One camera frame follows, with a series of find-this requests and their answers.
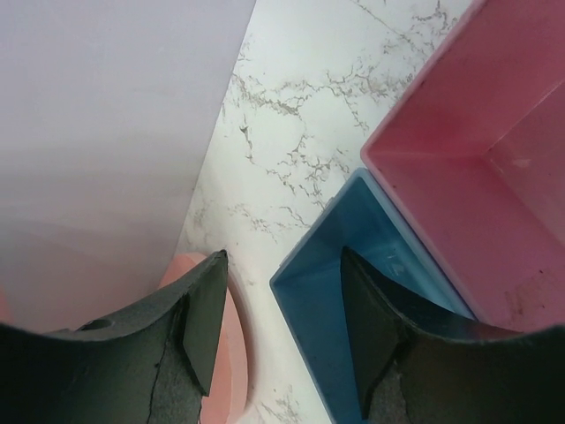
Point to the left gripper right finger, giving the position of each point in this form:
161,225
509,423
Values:
417,362

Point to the pink drawer bin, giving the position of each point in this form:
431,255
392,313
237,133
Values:
473,157

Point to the pink wooden tiered shelf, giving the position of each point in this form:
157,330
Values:
229,335

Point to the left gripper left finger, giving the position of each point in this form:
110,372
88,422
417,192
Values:
150,362

